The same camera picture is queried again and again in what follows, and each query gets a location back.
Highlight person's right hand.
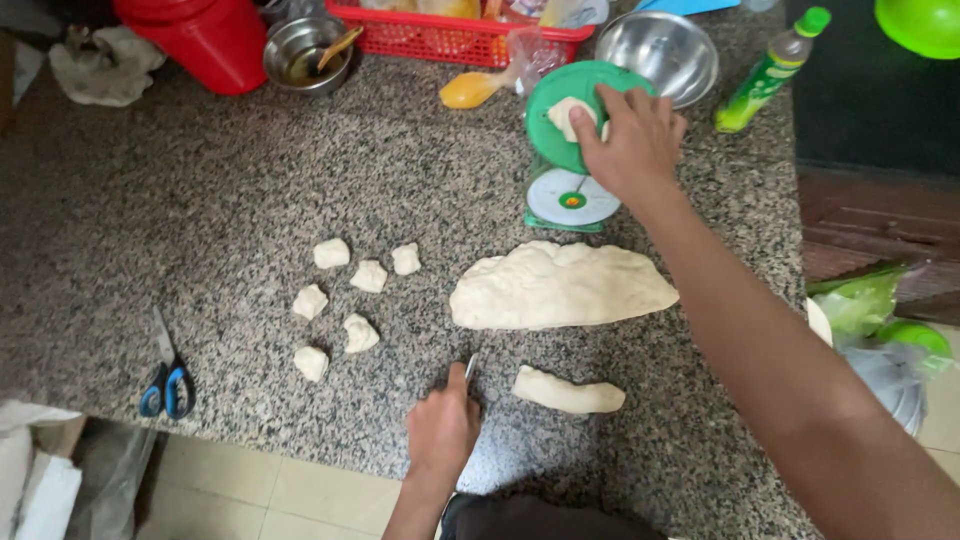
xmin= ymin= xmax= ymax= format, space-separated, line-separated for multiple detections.
xmin=567 ymin=82 xmax=688 ymax=216

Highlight person's left hand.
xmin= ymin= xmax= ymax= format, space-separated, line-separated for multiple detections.
xmin=405 ymin=363 xmax=483 ymax=481

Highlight white dough lump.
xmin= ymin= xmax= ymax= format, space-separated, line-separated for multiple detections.
xmin=546 ymin=96 xmax=611 ymax=144

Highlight green kitchen scale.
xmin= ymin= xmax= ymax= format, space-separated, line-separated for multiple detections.
xmin=522 ymin=60 xmax=658 ymax=234

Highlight large steel bowl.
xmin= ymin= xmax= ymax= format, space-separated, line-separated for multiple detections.
xmin=594 ymin=10 xmax=720 ymax=111

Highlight cluster of small dough pieces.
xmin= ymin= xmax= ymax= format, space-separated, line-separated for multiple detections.
xmin=291 ymin=237 xmax=423 ymax=384

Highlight long dough strip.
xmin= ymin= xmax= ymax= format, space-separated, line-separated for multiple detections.
xmin=512 ymin=365 xmax=627 ymax=415

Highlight person's dark trousers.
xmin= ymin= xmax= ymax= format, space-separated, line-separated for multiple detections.
xmin=438 ymin=491 xmax=670 ymax=540

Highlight clear plastic bag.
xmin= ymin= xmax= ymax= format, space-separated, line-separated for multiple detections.
xmin=506 ymin=26 xmax=573 ymax=96

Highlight green capped plastic bottle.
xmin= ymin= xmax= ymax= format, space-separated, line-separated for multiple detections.
xmin=714 ymin=6 xmax=832 ymax=135

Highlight large white dough mass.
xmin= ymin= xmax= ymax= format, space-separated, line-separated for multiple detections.
xmin=449 ymin=240 xmax=681 ymax=332

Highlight blue plastic sheet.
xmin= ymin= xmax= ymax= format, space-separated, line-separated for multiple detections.
xmin=633 ymin=0 xmax=744 ymax=16

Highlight yellow plastic scoop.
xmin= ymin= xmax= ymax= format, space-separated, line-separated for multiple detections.
xmin=439 ymin=63 xmax=526 ymax=111

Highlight red plastic basket with items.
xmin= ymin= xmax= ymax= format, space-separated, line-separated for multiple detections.
xmin=324 ymin=0 xmax=597 ymax=70

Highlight light green plastic bag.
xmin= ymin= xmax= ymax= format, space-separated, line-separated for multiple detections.
xmin=806 ymin=264 xmax=913 ymax=348

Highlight blue black scissors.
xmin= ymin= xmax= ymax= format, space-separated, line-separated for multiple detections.
xmin=138 ymin=305 xmax=198 ymax=420

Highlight bright green plastic bowl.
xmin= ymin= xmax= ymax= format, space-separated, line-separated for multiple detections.
xmin=873 ymin=0 xmax=960 ymax=61

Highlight translucent plastic wrap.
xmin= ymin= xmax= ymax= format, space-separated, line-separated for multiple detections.
xmin=66 ymin=426 xmax=159 ymax=540

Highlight green round lid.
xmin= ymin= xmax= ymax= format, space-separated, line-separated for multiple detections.
xmin=873 ymin=318 xmax=954 ymax=363

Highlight clear bag with grey contents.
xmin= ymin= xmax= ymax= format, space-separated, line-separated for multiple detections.
xmin=834 ymin=337 xmax=958 ymax=440

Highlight small steel bowl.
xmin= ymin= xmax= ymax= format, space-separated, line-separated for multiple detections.
xmin=262 ymin=16 xmax=355 ymax=96

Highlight white paper bags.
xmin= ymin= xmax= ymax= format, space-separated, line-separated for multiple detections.
xmin=0 ymin=400 xmax=84 ymax=540

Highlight red plastic bucket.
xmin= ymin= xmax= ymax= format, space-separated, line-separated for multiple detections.
xmin=112 ymin=0 xmax=270 ymax=96

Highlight white crumpled cloth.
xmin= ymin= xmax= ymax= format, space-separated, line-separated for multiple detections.
xmin=48 ymin=24 xmax=167 ymax=108

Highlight yellow spoon with brown handle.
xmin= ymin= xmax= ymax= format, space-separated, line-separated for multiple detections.
xmin=315 ymin=26 xmax=365 ymax=75

